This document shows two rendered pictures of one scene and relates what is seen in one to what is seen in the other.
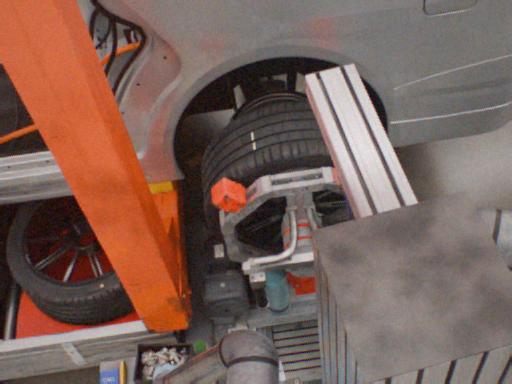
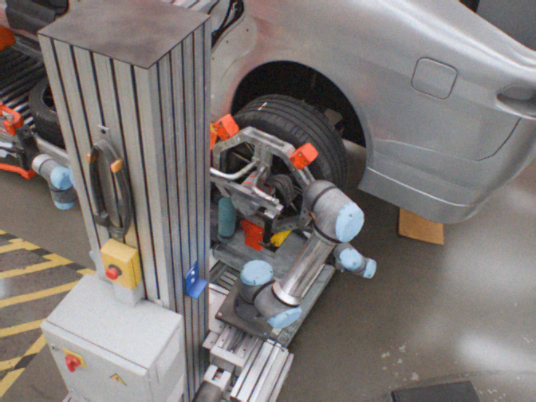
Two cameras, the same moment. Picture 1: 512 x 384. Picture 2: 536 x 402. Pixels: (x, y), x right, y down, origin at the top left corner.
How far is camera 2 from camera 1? 1.02 m
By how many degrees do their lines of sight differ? 18
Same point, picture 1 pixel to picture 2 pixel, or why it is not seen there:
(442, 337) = (100, 41)
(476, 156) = (445, 271)
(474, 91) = (430, 175)
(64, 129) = not seen: outside the picture
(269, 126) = (277, 104)
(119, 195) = not seen: hidden behind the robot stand
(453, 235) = (173, 21)
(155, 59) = (242, 28)
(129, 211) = not seen: hidden behind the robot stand
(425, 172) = (403, 258)
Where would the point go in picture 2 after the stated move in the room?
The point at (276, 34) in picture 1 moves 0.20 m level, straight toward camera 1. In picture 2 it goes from (313, 47) to (289, 65)
